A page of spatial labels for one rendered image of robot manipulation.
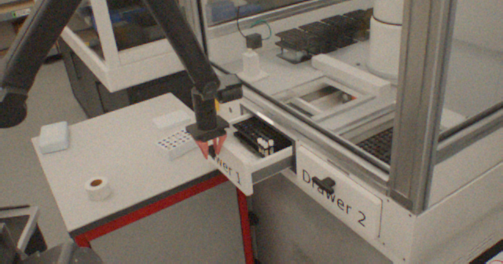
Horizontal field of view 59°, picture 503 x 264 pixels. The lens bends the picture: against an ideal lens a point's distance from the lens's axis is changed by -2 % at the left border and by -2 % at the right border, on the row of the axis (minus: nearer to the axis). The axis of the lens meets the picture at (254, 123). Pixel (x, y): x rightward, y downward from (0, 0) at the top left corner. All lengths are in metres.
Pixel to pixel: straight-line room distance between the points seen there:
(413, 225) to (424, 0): 0.46
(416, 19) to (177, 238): 1.05
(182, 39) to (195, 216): 0.73
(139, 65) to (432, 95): 1.39
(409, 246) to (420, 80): 0.38
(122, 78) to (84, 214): 0.75
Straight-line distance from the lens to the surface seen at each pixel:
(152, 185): 1.43
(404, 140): 0.91
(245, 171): 1.17
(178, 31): 0.94
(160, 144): 1.54
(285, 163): 1.27
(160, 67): 2.02
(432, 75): 0.82
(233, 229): 1.65
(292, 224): 1.48
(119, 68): 1.96
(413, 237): 1.03
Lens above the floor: 1.59
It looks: 30 degrees down
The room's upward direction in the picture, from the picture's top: 5 degrees counter-clockwise
